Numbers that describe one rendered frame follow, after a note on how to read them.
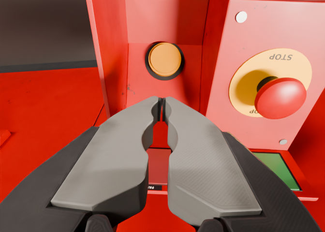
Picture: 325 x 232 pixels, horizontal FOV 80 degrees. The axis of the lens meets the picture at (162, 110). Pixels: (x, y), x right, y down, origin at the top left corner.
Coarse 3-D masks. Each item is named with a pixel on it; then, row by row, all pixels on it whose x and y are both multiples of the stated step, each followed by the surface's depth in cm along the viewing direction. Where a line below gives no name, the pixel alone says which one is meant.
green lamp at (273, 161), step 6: (258, 156) 22; (264, 156) 22; (270, 156) 22; (276, 156) 22; (264, 162) 21; (270, 162) 21; (276, 162) 21; (282, 162) 21; (270, 168) 21; (276, 168) 21; (282, 168) 21; (282, 174) 20; (288, 174) 20; (282, 180) 20; (288, 180) 20; (294, 180) 20; (288, 186) 19; (294, 186) 19
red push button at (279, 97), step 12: (264, 84) 17; (276, 84) 15; (288, 84) 15; (300, 84) 15; (264, 96) 16; (276, 96) 16; (288, 96) 15; (300, 96) 15; (264, 108) 16; (276, 108) 16; (288, 108) 16
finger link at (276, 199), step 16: (240, 144) 8; (240, 160) 7; (256, 160) 7; (256, 176) 7; (272, 176) 7; (256, 192) 6; (272, 192) 6; (288, 192) 6; (272, 208) 6; (288, 208) 6; (304, 208) 6; (224, 224) 6; (240, 224) 5; (256, 224) 5; (272, 224) 5; (288, 224) 5; (304, 224) 5
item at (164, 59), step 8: (152, 48) 23; (160, 48) 22; (168, 48) 22; (176, 48) 23; (152, 56) 23; (160, 56) 23; (168, 56) 22; (176, 56) 22; (152, 64) 23; (160, 64) 23; (168, 64) 23; (176, 64) 23; (160, 72) 23; (168, 72) 23
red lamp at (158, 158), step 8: (152, 152) 22; (160, 152) 22; (168, 152) 22; (152, 160) 21; (160, 160) 21; (168, 160) 21; (152, 168) 20; (160, 168) 20; (152, 176) 19; (160, 176) 19
